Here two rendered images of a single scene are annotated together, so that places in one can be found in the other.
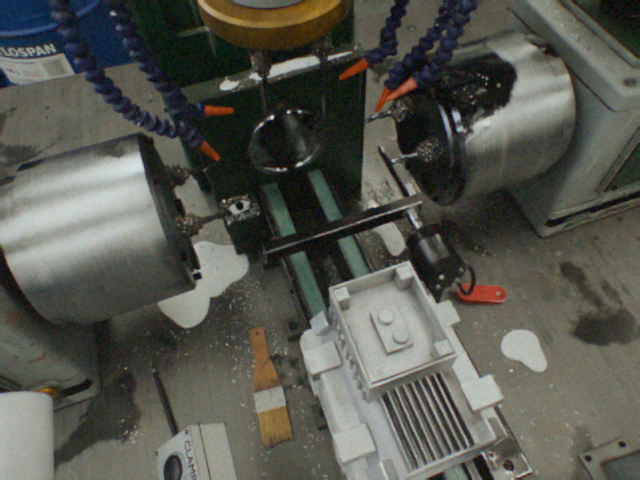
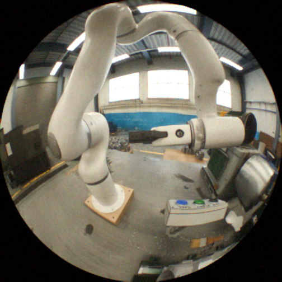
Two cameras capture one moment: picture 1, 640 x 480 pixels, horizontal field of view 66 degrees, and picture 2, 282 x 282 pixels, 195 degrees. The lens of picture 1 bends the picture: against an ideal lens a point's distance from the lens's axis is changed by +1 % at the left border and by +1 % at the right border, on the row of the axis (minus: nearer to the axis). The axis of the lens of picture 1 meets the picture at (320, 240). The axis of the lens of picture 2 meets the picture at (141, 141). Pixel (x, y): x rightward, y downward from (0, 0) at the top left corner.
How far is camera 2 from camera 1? 37 cm
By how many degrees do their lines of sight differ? 89
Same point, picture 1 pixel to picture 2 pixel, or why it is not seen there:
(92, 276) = (251, 175)
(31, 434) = (237, 128)
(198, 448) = (221, 206)
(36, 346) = (229, 177)
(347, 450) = (203, 264)
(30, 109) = not seen: hidden behind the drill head
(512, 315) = not seen: outside the picture
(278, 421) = (196, 244)
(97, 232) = (261, 170)
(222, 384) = (210, 229)
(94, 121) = not seen: hidden behind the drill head
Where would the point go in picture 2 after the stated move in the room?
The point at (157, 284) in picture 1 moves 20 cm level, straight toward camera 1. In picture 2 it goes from (250, 194) to (229, 222)
